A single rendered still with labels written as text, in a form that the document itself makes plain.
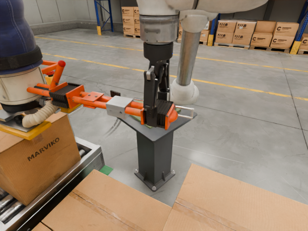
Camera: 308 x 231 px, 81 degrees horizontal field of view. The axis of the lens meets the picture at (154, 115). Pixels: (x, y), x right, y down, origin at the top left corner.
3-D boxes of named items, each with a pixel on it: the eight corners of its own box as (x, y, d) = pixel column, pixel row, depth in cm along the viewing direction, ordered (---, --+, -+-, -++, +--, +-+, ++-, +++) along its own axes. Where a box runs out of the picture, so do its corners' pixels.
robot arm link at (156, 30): (131, 15, 39) (133, 44, 43) (172, 17, 37) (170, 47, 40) (148, 13, 46) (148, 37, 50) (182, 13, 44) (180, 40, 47)
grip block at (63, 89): (51, 106, 65) (46, 90, 62) (70, 94, 72) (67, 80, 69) (69, 110, 62) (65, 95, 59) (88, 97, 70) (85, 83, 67)
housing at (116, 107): (106, 115, 59) (104, 103, 57) (117, 106, 65) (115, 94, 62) (125, 120, 57) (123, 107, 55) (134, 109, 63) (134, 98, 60)
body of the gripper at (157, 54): (151, 37, 49) (151, 70, 54) (137, 43, 42) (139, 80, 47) (177, 39, 47) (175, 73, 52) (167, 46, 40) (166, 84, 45)
